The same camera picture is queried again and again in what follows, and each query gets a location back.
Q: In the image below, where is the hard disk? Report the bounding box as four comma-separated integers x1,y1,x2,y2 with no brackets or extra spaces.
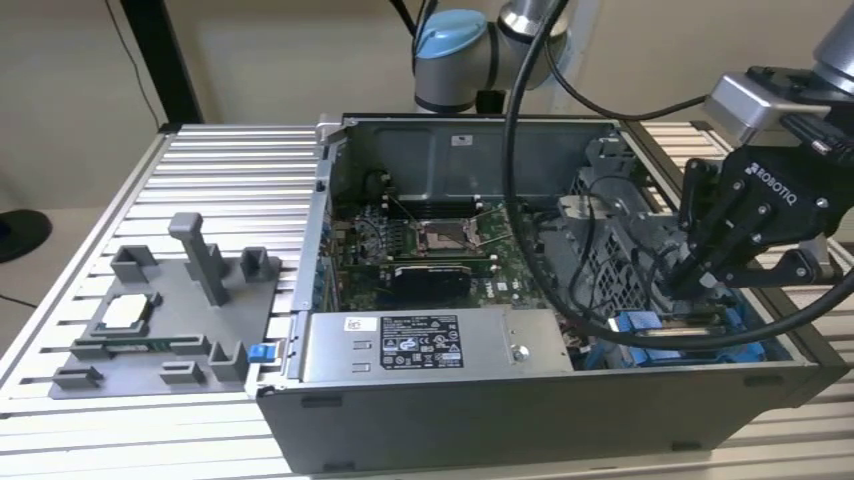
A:
612,298,775,370

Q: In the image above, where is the silver power supply unit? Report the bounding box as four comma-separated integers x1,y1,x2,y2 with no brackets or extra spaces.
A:
292,308,576,380

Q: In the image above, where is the silver CPU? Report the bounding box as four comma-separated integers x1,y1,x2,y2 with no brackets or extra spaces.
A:
107,296,153,330

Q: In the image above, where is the blue case latch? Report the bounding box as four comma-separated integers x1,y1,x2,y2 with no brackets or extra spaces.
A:
244,342,280,365

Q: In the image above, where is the metal drive cage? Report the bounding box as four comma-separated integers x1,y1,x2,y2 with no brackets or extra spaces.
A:
537,137,688,326

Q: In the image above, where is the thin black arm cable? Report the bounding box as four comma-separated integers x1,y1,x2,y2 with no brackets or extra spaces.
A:
545,64,709,122

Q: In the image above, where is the black graphics card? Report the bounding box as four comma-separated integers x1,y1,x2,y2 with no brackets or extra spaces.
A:
377,259,476,307

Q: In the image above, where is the black RAM slot bank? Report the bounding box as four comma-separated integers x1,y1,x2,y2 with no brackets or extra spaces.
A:
380,195,485,220

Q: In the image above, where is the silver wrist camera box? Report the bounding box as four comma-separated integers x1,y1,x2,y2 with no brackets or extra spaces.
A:
703,72,832,149

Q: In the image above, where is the dark grey PC case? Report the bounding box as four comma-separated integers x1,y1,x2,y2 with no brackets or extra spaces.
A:
245,112,852,474

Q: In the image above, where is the black upright post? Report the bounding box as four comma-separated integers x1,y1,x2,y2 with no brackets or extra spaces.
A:
118,0,205,127

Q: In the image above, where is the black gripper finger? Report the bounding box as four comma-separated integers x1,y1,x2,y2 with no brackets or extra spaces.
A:
669,158,721,300
692,182,779,296

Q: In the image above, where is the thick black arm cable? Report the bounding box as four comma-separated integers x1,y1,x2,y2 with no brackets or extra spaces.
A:
500,0,854,350

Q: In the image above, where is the CPU socket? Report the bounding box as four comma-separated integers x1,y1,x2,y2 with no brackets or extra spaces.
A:
410,217,480,252

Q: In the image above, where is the green motherboard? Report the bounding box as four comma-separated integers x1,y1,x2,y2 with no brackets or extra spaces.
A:
329,194,568,314

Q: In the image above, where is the black round base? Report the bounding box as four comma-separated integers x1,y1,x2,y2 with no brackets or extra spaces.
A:
0,209,54,265

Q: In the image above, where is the green RAM stick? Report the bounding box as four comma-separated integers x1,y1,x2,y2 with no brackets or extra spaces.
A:
107,337,202,352

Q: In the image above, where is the grey parts rack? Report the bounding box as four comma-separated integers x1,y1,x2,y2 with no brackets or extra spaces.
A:
49,212,285,401

